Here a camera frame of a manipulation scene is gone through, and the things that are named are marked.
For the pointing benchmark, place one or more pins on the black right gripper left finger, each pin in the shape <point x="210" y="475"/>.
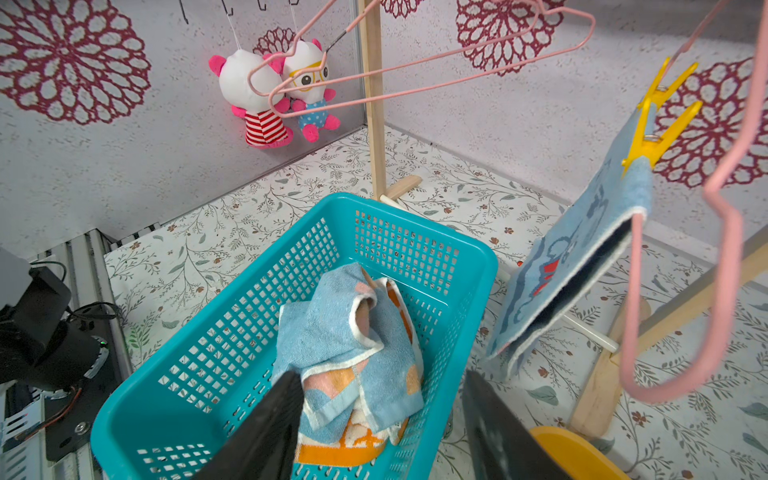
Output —
<point x="264" y="446"/>

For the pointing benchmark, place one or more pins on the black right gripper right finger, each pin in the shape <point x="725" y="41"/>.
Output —
<point x="501" y="447"/>

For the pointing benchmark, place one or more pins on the white orange patterned towel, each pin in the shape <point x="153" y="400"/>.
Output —
<point x="353" y="411"/>

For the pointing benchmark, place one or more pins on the light blue patterned towel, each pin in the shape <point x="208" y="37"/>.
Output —
<point x="315" y="334"/>

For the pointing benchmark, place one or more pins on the blue bear towel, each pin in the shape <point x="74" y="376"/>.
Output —
<point x="576" y="251"/>

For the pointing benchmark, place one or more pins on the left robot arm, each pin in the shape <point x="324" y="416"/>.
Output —
<point x="39" y="345"/>

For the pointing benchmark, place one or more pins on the yellow plastic tray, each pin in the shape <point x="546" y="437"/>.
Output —
<point x="575" y="455"/>

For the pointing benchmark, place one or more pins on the teal plastic basket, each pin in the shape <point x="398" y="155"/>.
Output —
<point x="170" y="417"/>

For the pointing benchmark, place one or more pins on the white pink plush toy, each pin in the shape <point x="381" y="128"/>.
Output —
<point x="248" y="96"/>

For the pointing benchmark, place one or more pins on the plush with yellow glasses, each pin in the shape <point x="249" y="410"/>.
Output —
<point x="305" y="70"/>

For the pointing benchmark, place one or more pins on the black wire wall basket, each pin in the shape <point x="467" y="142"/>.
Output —
<point x="270" y="12"/>

